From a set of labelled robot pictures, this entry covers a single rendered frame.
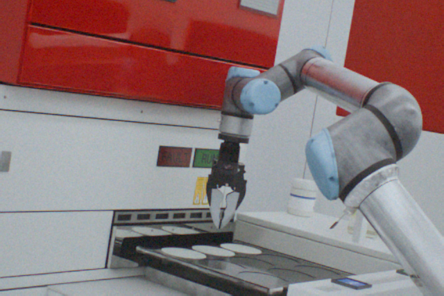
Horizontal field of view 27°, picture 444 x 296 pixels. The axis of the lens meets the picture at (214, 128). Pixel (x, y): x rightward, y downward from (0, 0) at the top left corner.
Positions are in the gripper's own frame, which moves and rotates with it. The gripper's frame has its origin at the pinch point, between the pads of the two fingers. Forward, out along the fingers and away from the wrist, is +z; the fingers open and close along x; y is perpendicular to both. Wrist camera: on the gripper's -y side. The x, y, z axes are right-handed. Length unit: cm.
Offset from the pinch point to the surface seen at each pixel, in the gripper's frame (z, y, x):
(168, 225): 3.5, 7.5, 11.3
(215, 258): 7.3, -2.9, 0.0
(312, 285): 1.3, -45.3, -14.3
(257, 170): 14, 293, -38
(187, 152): -13.7, 11.1, 9.4
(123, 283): 15.4, -5.3, 19.3
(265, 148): 1, 296, -41
